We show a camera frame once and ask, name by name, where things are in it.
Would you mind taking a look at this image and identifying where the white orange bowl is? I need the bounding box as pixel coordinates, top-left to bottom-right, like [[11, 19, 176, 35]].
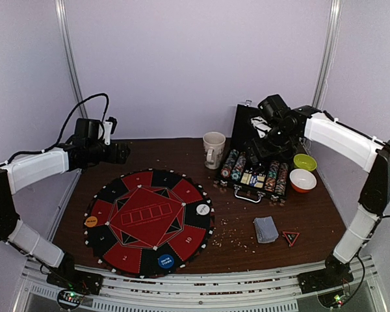
[[289, 168, 317, 193]]

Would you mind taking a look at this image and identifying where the orange big blind button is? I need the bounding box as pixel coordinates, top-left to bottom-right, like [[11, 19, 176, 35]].
[[84, 216, 98, 228]]

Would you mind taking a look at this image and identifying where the cream ceramic mug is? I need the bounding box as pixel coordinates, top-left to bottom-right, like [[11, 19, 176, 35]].
[[203, 131, 226, 170]]

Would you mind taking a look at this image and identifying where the poker chip row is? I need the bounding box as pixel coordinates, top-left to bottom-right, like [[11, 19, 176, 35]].
[[231, 151, 246, 181], [264, 161, 280, 192], [220, 149, 239, 178], [274, 162, 289, 195]]

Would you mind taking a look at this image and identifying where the green plastic bowl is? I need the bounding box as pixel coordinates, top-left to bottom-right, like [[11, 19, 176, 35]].
[[293, 153, 317, 172]]

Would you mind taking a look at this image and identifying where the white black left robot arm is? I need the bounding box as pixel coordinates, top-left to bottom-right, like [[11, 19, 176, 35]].
[[0, 117, 129, 289]]

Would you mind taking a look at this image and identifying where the grey playing card deck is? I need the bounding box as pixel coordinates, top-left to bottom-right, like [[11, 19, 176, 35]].
[[253, 216, 279, 244]]

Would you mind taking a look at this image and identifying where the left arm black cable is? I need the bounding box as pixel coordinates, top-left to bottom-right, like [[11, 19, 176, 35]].
[[6, 93, 111, 163]]

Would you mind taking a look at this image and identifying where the round red black poker mat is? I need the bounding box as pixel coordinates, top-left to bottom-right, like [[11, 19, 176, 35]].
[[84, 168, 215, 278]]

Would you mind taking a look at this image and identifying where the right aluminium frame post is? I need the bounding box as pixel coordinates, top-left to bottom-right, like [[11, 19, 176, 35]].
[[311, 0, 343, 109]]

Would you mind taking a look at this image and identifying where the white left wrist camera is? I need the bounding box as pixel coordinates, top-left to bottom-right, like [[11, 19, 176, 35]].
[[98, 116, 118, 146]]

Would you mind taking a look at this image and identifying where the black poker chip case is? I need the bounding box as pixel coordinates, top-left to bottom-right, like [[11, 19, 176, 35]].
[[214, 105, 293, 203]]

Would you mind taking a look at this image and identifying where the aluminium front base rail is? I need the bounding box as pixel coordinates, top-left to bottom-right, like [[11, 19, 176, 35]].
[[19, 255, 389, 312]]

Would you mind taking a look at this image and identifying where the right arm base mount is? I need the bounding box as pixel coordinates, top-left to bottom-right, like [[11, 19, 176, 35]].
[[298, 266, 354, 294]]

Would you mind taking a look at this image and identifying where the white dealer button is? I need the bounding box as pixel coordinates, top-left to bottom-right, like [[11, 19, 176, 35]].
[[196, 203, 211, 216]]

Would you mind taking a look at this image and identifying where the blue small blind button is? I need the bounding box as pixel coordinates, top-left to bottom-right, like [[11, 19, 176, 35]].
[[158, 253, 175, 270]]

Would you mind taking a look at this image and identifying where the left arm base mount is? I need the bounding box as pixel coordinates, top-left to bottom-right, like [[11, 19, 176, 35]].
[[45, 258, 103, 295]]

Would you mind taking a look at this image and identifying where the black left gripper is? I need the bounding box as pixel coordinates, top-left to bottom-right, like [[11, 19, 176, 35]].
[[86, 142, 129, 164]]

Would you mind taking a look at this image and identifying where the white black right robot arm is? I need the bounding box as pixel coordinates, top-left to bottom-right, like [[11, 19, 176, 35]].
[[246, 94, 390, 287]]

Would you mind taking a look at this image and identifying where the aluminium corner frame post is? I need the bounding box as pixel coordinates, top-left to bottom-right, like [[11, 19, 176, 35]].
[[55, 0, 83, 102]]

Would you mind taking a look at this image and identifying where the black red triangular token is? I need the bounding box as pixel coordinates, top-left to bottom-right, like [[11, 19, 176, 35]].
[[281, 231, 300, 248]]

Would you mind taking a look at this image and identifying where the blue card box in case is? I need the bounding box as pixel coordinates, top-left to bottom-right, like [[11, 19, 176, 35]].
[[248, 172, 266, 189]]

